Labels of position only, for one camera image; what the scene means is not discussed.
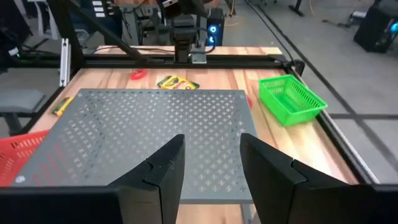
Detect grey perforated metal riser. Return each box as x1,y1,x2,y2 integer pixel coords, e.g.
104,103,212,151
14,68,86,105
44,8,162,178
11,88,259,205

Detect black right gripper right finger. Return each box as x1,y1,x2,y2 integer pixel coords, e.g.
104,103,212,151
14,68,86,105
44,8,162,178
239,133,353,224

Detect black stand base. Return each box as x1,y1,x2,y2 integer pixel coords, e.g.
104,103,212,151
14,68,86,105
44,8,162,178
287,0,307,18

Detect black machine with blue light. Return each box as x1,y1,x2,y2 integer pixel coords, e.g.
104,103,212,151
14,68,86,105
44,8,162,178
353,0,398,54

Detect black computer tower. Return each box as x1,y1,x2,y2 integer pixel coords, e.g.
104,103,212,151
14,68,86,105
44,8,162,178
205,7,225,47

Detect grey padded bench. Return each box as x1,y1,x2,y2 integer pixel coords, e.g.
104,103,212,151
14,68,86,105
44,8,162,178
0,88,47,136

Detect black aluminium table frame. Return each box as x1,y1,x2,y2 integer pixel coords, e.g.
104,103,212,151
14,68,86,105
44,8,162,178
18,0,380,184

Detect silver aluminium extrusion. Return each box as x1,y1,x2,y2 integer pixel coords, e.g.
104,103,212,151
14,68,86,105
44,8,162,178
58,37,72,88

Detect red coil keychain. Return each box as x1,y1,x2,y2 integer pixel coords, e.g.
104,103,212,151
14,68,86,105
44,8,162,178
129,68,148,81

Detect green plastic basket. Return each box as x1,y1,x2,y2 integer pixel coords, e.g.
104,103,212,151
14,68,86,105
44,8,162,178
257,73,329,128

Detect grey metal bracket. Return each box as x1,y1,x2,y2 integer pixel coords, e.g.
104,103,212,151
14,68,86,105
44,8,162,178
191,51,208,65

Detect red plastic basket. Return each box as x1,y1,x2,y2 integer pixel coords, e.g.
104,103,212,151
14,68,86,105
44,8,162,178
0,129,50,187

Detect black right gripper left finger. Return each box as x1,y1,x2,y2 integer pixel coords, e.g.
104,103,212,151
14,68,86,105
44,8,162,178
108,133,187,224

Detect yellow green crayon box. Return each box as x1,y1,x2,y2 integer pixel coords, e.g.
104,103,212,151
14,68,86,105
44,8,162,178
51,95,75,118
156,74,201,91

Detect black frame clamp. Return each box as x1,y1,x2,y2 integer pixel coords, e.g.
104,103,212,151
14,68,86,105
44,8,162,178
289,58,306,77

